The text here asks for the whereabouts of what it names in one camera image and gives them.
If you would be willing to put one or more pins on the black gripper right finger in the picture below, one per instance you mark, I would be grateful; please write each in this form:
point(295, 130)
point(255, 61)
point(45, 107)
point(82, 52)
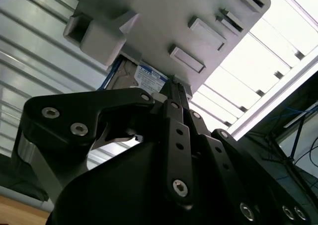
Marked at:
point(223, 155)

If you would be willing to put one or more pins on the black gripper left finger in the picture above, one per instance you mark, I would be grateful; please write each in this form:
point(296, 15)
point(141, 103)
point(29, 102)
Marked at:
point(74, 110)

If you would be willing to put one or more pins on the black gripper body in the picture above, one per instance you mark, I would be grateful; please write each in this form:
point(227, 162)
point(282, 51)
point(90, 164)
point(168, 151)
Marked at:
point(119, 190)

